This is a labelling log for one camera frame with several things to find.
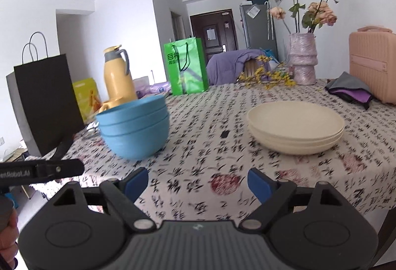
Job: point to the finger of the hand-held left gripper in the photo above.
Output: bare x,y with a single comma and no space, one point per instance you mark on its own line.
62,168
63,147

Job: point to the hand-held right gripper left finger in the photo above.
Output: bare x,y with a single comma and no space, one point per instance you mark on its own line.
136,184

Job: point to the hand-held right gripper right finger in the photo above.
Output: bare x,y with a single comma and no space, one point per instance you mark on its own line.
260,185

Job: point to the blue bowl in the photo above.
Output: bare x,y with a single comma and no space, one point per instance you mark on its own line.
136,129
136,146
130,109

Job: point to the cream plate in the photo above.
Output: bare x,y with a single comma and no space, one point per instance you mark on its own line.
290,141
294,151
294,115

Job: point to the person's left hand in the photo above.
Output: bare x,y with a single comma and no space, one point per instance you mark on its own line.
9,239

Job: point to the eyeglasses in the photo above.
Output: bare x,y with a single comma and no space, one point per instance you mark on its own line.
92,128

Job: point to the black paper bag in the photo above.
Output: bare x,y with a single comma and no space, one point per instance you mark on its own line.
46,103

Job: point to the yellow cardboard box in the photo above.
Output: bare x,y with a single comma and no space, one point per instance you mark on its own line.
86,96

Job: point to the yellow mug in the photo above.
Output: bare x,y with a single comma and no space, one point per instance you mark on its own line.
106,105

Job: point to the printed tablecloth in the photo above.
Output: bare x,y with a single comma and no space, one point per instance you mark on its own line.
201,140

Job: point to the yellow thermos jug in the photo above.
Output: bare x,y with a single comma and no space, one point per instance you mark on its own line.
119,81

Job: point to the purple plastic packet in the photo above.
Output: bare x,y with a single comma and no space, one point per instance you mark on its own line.
159,89

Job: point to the yellow flower sprig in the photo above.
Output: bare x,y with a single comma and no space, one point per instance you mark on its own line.
269,78

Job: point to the wooden chair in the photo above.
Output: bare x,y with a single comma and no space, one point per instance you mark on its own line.
252,67

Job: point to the green shopping bag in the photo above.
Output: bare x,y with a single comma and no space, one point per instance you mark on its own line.
188,65

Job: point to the pale purple vase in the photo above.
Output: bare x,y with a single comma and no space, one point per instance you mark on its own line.
301,59

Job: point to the grey and purple cloth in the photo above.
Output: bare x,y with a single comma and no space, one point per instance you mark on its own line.
349,87

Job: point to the grey refrigerator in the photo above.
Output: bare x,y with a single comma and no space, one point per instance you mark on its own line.
256,31

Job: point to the dark brown door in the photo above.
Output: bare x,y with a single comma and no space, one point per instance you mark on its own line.
213,31

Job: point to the pink hard case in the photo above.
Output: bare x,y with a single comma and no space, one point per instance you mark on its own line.
374,69

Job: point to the white umbrella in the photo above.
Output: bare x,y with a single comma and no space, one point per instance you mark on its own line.
269,22

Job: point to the white paper sheet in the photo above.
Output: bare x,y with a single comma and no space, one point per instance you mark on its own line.
253,12

